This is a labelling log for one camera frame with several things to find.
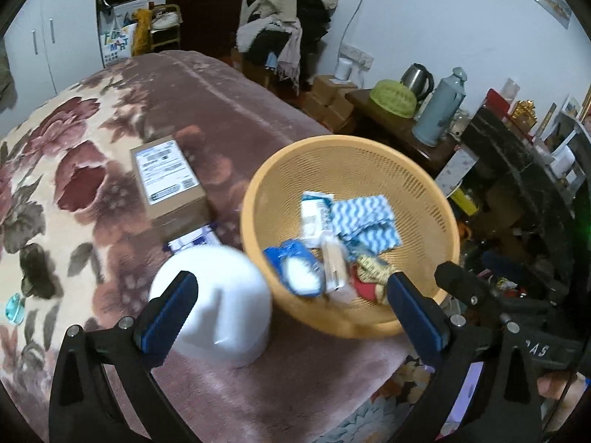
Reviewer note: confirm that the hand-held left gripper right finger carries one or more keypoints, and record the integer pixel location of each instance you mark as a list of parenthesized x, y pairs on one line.
[(415, 323)]

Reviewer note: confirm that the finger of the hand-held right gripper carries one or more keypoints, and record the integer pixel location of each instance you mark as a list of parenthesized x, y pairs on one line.
[(466, 286)]

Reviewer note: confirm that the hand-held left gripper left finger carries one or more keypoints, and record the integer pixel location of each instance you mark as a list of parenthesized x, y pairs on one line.
[(166, 318)]

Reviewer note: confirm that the red makeup sponge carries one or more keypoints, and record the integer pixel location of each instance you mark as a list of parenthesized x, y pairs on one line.
[(367, 290)]

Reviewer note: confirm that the cotton swab packet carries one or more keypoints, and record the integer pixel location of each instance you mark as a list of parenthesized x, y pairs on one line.
[(337, 267)]

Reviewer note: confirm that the blue white striped cloth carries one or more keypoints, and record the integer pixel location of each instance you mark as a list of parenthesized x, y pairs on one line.
[(364, 221)]

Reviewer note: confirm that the orange plastic basket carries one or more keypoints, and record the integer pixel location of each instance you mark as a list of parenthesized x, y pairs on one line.
[(415, 184)]

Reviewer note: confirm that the blue wet wipes packet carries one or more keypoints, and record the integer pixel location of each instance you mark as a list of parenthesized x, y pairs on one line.
[(295, 270)]

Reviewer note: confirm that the white blue medical packet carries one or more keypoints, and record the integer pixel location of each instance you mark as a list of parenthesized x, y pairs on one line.
[(314, 214)]

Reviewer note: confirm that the person's right hand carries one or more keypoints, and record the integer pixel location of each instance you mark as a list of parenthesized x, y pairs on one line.
[(563, 387)]

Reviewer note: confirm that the white plastic jug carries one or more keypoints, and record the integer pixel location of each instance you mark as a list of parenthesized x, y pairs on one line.
[(217, 304)]

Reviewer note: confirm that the floral bed sheet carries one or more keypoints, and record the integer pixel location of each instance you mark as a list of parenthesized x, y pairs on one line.
[(397, 406)]

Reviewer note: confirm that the yellow box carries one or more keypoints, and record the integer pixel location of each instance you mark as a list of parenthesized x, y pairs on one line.
[(464, 200)]

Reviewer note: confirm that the floral patterned panel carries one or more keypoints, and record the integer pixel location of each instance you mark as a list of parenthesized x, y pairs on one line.
[(457, 168)]

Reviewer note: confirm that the black marble shelf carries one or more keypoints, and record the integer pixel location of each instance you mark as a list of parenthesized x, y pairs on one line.
[(517, 170)]

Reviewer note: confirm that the brown cardboard box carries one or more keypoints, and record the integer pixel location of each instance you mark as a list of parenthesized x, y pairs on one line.
[(171, 189)]

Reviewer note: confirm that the blue foil packet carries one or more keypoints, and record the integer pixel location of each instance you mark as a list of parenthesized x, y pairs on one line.
[(14, 308)]

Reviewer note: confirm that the white mug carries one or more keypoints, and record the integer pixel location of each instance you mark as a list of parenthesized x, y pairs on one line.
[(561, 161)]

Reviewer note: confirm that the wooden side table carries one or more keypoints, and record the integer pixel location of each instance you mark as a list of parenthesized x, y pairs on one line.
[(392, 134)]

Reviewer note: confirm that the grey blue thermos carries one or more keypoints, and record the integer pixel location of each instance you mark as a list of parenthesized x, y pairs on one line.
[(438, 110)]

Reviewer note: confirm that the gold ornament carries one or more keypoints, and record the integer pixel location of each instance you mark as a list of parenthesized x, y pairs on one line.
[(524, 115)]

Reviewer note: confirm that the red box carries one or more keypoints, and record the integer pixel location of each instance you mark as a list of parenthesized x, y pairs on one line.
[(498, 101)]

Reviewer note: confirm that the green plastic colander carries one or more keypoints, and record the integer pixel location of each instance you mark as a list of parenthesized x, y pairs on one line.
[(392, 99)]

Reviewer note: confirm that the steel kettle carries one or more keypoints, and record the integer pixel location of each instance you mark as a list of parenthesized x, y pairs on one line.
[(415, 80)]

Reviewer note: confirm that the stack of small cardboard boxes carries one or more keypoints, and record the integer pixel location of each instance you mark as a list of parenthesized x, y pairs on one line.
[(330, 101)]

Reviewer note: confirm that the small white cup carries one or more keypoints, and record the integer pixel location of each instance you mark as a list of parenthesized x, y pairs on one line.
[(344, 69)]

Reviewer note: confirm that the printed shopping bag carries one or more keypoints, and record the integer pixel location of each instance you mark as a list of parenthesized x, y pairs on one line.
[(115, 46)]

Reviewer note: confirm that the small shoe rack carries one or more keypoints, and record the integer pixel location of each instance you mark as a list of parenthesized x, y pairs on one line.
[(166, 37)]

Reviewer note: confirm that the yellow cloth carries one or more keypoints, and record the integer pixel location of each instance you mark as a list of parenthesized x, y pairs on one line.
[(141, 32)]

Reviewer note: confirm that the olive green jacket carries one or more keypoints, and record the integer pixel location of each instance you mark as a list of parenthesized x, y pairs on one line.
[(5, 74)]

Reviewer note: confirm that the dark wooden door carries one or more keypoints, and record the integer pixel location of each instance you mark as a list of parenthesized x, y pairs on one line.
[(207, 4)]

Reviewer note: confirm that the white wardrobe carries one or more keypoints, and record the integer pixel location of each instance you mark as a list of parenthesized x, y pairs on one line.
[(55, 18)]

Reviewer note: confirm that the pile of clothes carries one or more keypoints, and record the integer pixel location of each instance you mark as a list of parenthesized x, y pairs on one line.
[(291, 18)]

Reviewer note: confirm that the wall power strip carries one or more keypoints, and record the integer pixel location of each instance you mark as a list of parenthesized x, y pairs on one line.
[(358, 55)]

